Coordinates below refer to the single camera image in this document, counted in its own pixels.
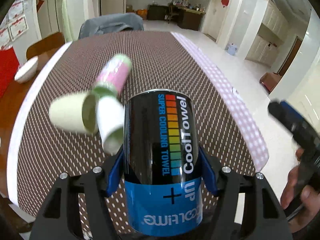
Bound white ceramic bowl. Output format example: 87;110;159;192
14;56;39;83

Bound dark low cabinet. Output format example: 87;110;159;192
147;4;169;21

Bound dark wooden desk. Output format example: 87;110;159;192
169;4;206;31

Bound cream wall cabinet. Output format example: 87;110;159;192
246;0;289;67

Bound blue kettle on floor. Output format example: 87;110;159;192
225;43;238;56

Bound person's right hand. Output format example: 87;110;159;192
280;147;320;234

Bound pink checkered tablecloth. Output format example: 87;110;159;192
172;32;269;172

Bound black blue cooling towel can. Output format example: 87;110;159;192
124;89;202;237

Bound brown polka dot tablecloth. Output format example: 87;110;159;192
15;31;255;215

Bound white paper cup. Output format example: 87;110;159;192
97;96;125;155

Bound pale green plastic cup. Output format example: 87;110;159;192
49;92;98;134

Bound brown stool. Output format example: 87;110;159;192
259;73;282;93

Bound pink green cylindrical cup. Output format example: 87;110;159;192
91;54;132;99

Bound orange boxes on floor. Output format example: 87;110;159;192
126;4;148;20

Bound red gift bag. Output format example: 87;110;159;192
0;47;20;99

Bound green door curtain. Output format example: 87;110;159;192
54;0;73;42

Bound brown wooden chair back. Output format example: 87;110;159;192
26;32;65;60

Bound chair with grey jacket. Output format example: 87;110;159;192
78;12;144;40

